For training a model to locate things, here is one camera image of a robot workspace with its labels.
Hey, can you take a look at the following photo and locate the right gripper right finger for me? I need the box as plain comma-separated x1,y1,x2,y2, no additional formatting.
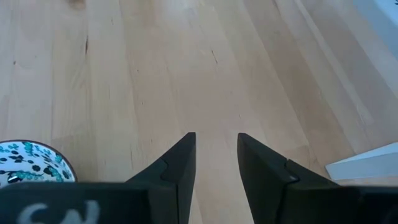
237,133,341,224

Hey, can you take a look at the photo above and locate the white perforated metal shelf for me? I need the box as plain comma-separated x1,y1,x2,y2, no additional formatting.
325,142,398,182

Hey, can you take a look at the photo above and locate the teal bowl blue floral inside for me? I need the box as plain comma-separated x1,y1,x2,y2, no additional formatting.
0,139,78,189

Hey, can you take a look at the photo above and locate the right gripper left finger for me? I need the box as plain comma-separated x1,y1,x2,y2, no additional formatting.
126,131,197,224

